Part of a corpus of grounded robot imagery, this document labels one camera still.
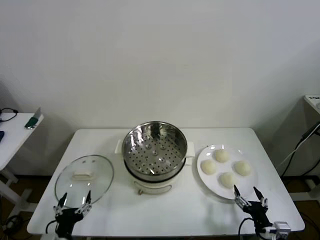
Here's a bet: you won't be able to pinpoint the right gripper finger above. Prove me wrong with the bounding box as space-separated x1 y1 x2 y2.
252 186 269 209
233 184 253 210

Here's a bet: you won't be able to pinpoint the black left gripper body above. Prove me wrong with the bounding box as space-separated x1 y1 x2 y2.
54 208 85 238

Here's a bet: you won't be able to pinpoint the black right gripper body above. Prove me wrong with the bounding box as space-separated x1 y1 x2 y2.
243 201 274 232

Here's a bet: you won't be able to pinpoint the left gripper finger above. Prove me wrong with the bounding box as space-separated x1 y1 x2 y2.
75 190 92 216
53 192 68 217

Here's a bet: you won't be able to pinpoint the white steamed baozi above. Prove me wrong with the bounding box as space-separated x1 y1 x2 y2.
201 159 218 175
233 160 252 177
219 171 238 189
214 149 230 163

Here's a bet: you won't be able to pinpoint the perforated steel steamer basket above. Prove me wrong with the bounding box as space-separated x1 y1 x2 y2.
114 121 195 179

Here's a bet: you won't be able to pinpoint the white round plate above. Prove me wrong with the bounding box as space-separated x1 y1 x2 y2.
196 144 259 200

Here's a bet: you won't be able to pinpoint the white electric cooking pot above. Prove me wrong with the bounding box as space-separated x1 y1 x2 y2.
123 156 194 196

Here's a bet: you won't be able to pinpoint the white side table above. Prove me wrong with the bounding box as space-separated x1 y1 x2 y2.
0 112 45 218

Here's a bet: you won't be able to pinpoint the white cabinet table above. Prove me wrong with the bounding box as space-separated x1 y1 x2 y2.
298 93 320 201

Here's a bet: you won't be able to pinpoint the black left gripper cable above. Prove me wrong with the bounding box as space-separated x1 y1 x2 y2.
45 219 60 235

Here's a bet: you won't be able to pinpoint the glass lid with white handle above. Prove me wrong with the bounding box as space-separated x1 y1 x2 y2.
54 154 115 208

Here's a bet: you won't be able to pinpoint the black power cable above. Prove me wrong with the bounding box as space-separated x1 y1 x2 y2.
281 139 320 176

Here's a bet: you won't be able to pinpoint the tangled floor cables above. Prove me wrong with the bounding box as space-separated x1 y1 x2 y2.
0 214 23 237

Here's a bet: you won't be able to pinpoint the white power cable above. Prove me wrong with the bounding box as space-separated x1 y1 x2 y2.
279 132 320 167

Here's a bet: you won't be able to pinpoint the green handled scraper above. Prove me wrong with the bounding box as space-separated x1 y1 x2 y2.
24 107 42 130

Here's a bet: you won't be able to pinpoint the black cable on side table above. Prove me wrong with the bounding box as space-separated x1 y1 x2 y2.
0 107 18 123

